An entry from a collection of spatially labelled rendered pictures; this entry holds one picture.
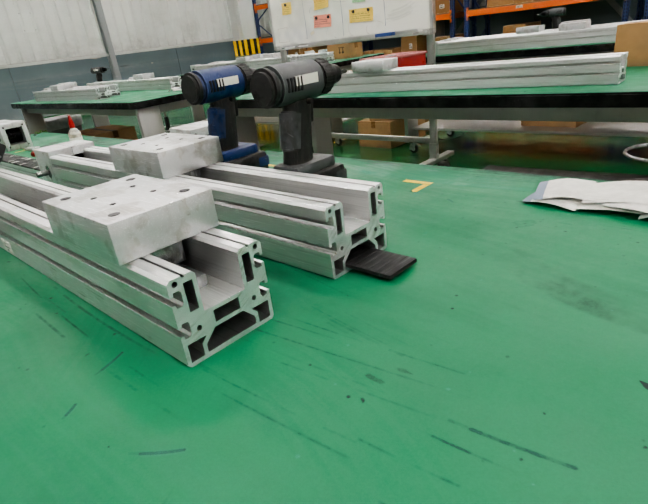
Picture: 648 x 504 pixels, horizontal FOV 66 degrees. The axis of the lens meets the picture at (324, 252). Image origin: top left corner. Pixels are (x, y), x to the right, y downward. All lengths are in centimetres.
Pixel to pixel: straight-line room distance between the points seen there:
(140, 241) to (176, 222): 4
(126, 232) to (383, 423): 27
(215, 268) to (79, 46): 1275
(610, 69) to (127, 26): 1259
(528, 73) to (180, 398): 169
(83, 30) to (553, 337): 1307
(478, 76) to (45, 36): 1159
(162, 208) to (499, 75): 161
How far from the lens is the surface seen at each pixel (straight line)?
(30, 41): 1282
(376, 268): 55
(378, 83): 222
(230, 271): 47
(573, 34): 376
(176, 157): 78
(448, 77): 204
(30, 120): 574
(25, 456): 44
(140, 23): 1391
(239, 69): 102
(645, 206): 71
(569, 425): 38
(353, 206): 59
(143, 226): 48
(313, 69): 81
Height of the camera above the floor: 103
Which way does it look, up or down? 24 degrees down
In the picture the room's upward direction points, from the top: 7 degrees counter-clockwise
